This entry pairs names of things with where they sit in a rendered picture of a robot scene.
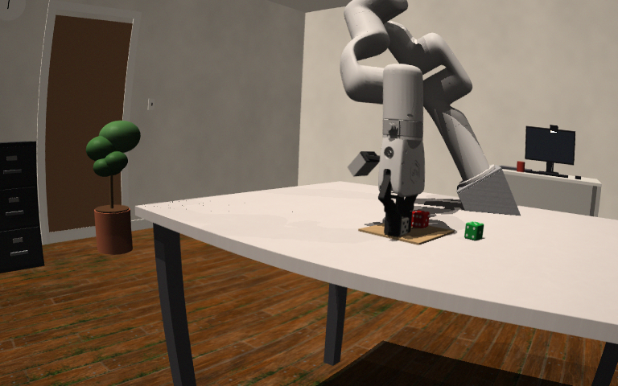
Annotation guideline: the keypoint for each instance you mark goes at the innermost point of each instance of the green die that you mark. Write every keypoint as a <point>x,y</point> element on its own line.
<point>474,230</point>

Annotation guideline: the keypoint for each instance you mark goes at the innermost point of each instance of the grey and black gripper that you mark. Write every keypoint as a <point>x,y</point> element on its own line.
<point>402,166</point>

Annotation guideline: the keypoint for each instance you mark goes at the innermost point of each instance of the tan mat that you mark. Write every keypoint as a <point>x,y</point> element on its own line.
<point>415,236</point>

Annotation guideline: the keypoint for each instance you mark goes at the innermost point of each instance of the red die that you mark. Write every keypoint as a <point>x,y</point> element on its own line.
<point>420,219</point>

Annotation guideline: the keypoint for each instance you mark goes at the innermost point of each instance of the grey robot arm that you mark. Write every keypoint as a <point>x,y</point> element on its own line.
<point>400,88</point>

